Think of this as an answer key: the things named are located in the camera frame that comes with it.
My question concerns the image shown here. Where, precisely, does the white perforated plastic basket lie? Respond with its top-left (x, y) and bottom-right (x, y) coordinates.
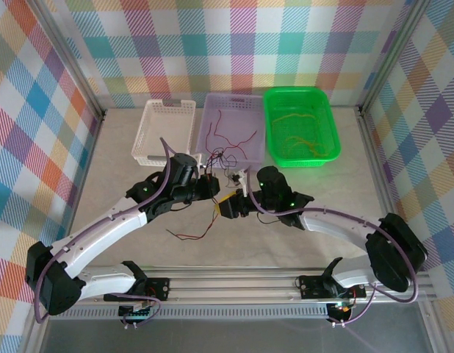
top-left (131, 99), bottom-right (198, 167)

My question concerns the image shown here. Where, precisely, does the aluminium frame post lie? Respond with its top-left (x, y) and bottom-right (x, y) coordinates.
top-left (357, 0), bottom-right (432, 115)
top-left (37, 0), bottom-right (107, 121)

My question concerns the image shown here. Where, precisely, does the small black circuit board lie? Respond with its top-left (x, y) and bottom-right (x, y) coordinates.
top-left (328, 303), bottom-right (355, 324)

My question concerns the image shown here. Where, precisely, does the aluminium table side rail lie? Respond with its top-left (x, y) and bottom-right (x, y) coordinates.
top-left (65, 108), bottom-right (109, 243)
top-left (355, 104), bottom-right (393, 216)

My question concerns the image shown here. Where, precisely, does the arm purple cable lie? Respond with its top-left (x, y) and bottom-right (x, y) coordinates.
top-left (245, 167), bottom-right (421, 328)
top-left (34, 138), bottom-right (176, 330)

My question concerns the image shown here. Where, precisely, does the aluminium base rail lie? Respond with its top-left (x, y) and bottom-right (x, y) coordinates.
top-left (32, 270), bottom-right (433, 306)

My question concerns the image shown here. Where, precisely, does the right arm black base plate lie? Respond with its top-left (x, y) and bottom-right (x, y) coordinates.
top-left (298, 274), bottom-right (367, 301)

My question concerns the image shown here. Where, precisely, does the green terminal circuit board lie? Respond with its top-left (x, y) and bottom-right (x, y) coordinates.
top-left (118, 304), bottom-right (154, 319)

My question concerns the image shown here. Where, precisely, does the grey slotted cable duct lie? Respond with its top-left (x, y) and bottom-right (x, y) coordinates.
top-left (48, 307), bottom-right (331, 321)

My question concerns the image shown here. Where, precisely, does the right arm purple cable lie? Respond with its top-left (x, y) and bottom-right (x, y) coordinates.
top-left (245, 167), bottom-right (421, 328)

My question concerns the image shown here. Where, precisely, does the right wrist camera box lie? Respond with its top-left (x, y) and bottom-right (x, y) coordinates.
top-left (228, 167), bottom-right (253, 196)

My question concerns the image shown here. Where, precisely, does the green plastic mesh basket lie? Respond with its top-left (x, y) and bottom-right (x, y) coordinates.
top-left (262, 86), bottom-right (342, 169)

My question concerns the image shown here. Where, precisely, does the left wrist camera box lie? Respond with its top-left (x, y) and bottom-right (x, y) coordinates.
top-left (192, 151), bottom-right (213, 171)

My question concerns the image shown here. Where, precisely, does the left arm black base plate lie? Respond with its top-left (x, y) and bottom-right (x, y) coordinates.
top-left (104, 277), bottom-right (171, 303)

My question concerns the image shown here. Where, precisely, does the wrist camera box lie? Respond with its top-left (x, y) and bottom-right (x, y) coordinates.
top-left (228, 167), bottom-right (253, 196)
top-left (192, 151), bottom-right (213, 171)

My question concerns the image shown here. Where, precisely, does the purple perforated plastic basket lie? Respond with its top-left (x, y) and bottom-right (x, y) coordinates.
top-left (195, 92), bottom-right (267, 172)

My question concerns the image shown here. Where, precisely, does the yellow wire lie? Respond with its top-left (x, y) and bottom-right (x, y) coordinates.
top-left (270, 112), bottom-right (318, 128)
top-left (284, 135), bottom-right (331, 159)

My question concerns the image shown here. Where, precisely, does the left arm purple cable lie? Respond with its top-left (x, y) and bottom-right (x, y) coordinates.
top-left (34, 138), bottom-right (176, 330)

